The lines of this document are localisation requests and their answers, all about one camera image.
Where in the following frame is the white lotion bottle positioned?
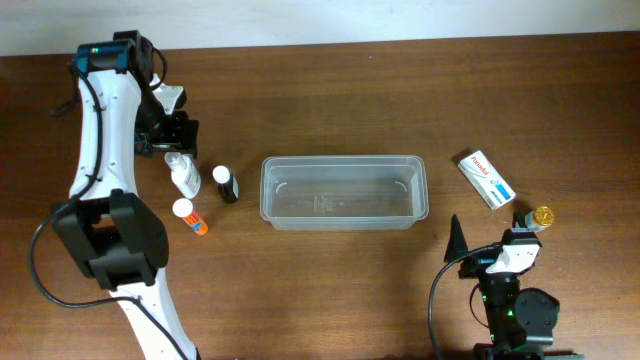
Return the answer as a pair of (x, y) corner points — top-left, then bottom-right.
(164, 152), (202, 199)

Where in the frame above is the dark bottle white cap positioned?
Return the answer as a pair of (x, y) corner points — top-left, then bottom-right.
(212, 165), (239, 204)

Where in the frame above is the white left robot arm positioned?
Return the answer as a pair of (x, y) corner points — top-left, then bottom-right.
(46, 31), (200, 359)

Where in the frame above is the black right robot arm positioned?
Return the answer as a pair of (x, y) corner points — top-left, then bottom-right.
(444, 213), (584, 360)

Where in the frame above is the clear plastic container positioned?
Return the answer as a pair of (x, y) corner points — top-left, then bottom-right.
(260, 155), (429, 231)

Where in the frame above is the gold lid small jar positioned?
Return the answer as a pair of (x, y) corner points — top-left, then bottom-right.
(525, 206), (555, 232)

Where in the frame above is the white Panadol box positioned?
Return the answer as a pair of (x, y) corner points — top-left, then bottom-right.
(458, 151), (516, 210)

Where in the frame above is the orange tube white cap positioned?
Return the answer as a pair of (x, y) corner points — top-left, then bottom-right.
(172, 198), (209, 236)

